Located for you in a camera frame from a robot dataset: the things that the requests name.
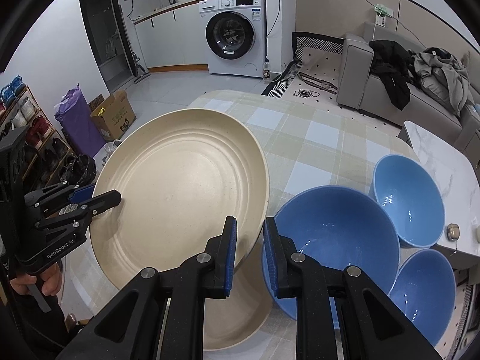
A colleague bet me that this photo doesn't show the person's left hand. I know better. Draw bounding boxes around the person's left hand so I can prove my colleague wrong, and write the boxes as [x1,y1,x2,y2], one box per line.
[10,262,63,298]

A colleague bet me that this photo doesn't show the grey sofa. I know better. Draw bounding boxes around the grey sofa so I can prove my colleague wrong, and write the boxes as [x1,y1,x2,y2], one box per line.
[335,20,480,155]

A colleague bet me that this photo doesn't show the person's left forearm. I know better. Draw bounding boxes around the person's left forearm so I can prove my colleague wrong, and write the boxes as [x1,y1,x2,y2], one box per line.
[5,289,77,350]

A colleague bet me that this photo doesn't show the shoe rack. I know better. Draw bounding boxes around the shoe rack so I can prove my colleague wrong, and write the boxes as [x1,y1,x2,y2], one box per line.
[0,77,76,196]

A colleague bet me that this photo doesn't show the cardboard box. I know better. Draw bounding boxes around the cardboard box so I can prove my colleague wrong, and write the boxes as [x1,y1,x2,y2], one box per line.
[88,90,138,143]

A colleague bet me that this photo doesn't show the dark glass door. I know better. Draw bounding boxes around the dark glass door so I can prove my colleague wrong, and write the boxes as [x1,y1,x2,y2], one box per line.
[77,0,136,95]

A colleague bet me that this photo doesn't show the black plastic bag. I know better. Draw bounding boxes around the black plastic bag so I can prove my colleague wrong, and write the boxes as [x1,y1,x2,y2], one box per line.
[62,154,98,185]

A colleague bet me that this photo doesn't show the white lower kitchen cabinet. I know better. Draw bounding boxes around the white lower kitchen cabinet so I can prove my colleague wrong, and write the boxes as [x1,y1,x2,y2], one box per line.
[133,4,209,73]

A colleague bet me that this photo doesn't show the white shoes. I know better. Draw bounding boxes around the white shoes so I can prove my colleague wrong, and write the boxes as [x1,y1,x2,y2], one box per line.
[101,139,123,166]

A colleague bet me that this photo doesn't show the purple bag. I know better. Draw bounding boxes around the purple bag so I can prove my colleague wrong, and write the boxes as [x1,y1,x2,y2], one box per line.
[54,86,107,158]

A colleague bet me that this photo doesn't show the stick vacuum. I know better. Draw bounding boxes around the stick vacuum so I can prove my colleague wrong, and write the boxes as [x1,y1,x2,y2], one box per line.
[127,50,152,85]

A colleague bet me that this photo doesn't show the white dotted rug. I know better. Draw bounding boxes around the white dotted rug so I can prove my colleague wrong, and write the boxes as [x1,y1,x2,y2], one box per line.
[261,32,413,129]

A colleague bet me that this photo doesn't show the black jacket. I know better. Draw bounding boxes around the black jacket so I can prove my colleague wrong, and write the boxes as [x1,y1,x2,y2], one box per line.
[369,40,423,111]

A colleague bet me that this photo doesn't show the white washing machine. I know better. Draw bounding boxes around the white washing machine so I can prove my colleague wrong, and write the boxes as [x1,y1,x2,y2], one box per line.
[197,0,268,79]

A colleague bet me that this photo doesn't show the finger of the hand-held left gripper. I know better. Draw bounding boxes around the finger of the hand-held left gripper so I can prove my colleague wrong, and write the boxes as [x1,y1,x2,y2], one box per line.
[24,182,96,211]
[34,190,122,232]

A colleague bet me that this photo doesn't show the wall outlet with green plug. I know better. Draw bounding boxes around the wall outlet with green plug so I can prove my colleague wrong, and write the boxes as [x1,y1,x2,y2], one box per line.
[373,4,395,28]

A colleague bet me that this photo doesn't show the beige plate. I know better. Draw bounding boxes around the beige plate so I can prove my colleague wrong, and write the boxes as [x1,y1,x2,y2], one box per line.
[202,265,273,350]
[89,109,271,294]

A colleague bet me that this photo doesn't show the grey clothes pile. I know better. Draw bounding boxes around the grey clothes pile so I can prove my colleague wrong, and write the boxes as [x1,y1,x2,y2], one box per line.
[412,48,475,118]

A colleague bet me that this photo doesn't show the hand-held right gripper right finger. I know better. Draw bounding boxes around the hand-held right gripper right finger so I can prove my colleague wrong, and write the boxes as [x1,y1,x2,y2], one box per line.
[262,217,443,360]

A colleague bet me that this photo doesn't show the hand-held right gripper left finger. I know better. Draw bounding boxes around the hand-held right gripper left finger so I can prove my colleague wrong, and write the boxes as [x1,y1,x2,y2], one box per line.
[56,215,239,360]

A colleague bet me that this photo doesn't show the blue bowl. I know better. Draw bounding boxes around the blue bowl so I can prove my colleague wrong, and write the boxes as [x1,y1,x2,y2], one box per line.
[368,154,446,249]
[262,185,401,322]
[388,248,457,348]

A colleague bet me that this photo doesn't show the marble coffee table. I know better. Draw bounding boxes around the marble coffee table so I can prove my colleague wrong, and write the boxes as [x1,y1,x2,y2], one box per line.
[403,121,480,260]

